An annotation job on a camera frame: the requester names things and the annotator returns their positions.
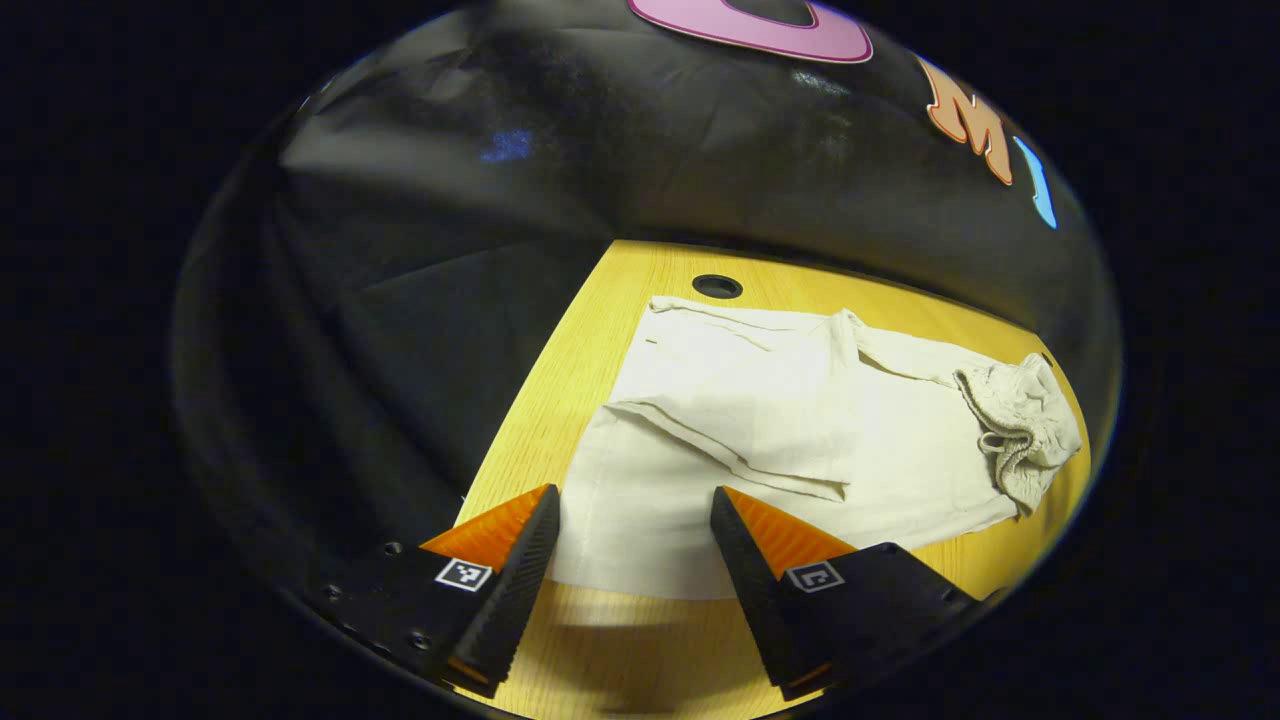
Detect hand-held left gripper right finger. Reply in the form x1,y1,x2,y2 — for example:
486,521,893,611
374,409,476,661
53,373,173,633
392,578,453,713
709,486,986,701

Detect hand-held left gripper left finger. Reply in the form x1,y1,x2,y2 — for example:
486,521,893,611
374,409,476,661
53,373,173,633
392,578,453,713
305,483,562,699

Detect cream white jeans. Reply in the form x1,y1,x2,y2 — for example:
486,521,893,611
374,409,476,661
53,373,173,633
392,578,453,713
550,294,1084,601

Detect black backdrop cloth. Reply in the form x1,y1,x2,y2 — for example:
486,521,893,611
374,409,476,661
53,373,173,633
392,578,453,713
172,0,1123,601

